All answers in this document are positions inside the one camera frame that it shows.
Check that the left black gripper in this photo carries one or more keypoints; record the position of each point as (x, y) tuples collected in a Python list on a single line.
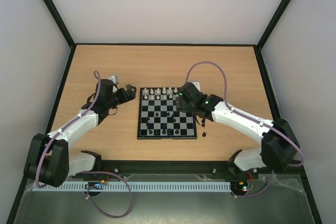
[(132, 95)]

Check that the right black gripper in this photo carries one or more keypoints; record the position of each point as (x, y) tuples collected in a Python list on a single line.
[(184, 104)]

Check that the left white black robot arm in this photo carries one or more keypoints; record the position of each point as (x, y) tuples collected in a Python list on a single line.
[(49, 162)]

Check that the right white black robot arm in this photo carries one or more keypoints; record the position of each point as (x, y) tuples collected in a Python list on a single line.
[(277, 143)]

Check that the black magnetic chess board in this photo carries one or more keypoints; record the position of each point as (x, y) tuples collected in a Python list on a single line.
[(183, 124)]

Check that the white queen piece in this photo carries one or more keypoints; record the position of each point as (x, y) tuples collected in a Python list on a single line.
[(170, 90)]

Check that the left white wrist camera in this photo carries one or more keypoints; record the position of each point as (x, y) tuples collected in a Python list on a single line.
[(114, 78)]

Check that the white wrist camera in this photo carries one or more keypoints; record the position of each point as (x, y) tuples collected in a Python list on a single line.
[(196, 84), (114, 78)]

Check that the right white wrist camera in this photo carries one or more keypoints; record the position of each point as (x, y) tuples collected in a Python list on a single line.
[(196, 84)]

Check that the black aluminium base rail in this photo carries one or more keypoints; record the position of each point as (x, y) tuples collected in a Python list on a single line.
[(212, 169)]

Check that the light blue slotted cable duct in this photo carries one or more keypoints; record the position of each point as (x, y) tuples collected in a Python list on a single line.
[(222, 187)]

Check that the black frame post left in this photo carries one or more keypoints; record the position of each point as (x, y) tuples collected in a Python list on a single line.
[(59, 22)]

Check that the black frame post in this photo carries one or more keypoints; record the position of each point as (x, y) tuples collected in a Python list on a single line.
[(59, 22), (273, 23)]

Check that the black frame post right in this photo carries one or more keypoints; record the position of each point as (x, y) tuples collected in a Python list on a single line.
[(273, 23)]

